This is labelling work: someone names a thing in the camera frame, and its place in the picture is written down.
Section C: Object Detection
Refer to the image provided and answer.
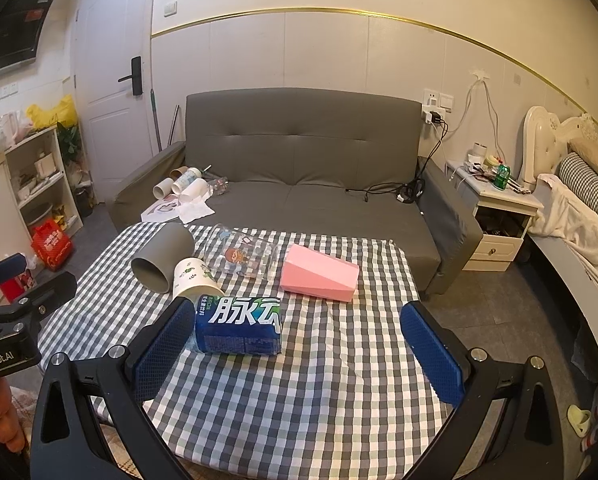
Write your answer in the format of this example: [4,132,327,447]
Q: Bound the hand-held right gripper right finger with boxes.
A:
[400,301,566,480]

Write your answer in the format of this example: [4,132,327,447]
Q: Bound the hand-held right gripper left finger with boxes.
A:
[30,297,197,480]

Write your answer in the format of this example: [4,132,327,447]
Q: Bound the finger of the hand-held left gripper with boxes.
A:
[0,271,78,333]
[0,254,28,307]

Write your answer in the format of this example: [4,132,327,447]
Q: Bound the white paper cup green print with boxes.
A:
[171,256,226,306]

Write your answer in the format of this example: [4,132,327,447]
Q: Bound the grey cup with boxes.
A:
[130,223,196,295]

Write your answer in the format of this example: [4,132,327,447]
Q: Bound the clear glass cup cartoon print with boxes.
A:
[204,225,286,281]

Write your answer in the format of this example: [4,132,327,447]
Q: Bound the plain white paper cup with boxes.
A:
[179,180,210,207]

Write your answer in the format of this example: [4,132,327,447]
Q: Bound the person's left hand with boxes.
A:
[0,376,26,456]

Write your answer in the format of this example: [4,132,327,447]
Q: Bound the red box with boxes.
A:
[0,270,38,304]

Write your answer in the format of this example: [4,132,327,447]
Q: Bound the red shopping bag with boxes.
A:
[31,220,74,272]

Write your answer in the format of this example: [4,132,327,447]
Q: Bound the pink textured cloth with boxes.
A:
[10,386,42,461]

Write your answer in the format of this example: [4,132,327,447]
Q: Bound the blue label plastic bottle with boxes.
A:
[186,296,283,357]

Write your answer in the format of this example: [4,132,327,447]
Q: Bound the white open shelf unit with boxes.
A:
[4,127,84,243]

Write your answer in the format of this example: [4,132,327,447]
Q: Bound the grey checkered tablecloth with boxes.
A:
[38,223,457,471]

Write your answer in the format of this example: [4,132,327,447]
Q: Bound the printed paper sheet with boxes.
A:
[140,199,185,224]

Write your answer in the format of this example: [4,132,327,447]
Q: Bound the pink wedge box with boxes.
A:
[280,244,361,304]

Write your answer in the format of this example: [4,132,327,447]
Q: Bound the pink kettle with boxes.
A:
[0,112,22,147]

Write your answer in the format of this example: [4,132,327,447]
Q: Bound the white nightstand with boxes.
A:
[445,160,545,273]

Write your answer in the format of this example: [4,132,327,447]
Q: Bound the green leafy plant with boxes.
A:
[56,122,83,173]

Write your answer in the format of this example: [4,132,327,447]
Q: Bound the white tissue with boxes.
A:
[176,199,216,225]

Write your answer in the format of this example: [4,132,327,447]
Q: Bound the white paper tube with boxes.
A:
[153,177,178,200]

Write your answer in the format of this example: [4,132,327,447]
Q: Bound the yellow slipper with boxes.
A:
[566,404,593,437]

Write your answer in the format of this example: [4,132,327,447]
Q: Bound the yellow plastic bag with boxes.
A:
[26,95,78,131]

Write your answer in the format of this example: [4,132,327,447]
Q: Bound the cups on sofa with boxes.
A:
[171,167,204,195]

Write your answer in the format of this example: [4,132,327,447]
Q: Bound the white blanket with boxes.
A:
[526,174,598,283]

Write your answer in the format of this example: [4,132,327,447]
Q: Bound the metal pole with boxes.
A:
[166,105,180,147]

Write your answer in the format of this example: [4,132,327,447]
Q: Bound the black white checkered pillow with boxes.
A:
[558,152,598,224]

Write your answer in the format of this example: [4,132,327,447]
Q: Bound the grey sofa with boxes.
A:
[104,87,484,297]

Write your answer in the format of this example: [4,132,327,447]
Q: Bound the white bed headboard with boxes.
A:
[522,105,598,197]

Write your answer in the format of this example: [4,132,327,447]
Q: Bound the beige pillow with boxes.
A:
[568,137,598,192]

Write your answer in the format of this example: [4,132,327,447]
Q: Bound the white door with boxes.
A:
[73,0,159,203]

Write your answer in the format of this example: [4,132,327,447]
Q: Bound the white bed frame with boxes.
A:
[526,232,598,391]

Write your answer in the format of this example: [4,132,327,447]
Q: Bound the black cable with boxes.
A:
[346,119,451,206]

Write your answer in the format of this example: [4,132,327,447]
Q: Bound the green tipped mop handle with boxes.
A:
[149,89,163,155]

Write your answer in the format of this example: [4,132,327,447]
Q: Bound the black door lock handle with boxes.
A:
[118,56,144,96]

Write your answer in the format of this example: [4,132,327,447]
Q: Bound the white cable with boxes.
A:
[449,72,506,162]

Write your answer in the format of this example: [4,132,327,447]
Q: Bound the white wall outlet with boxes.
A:
[421,89,455,113]

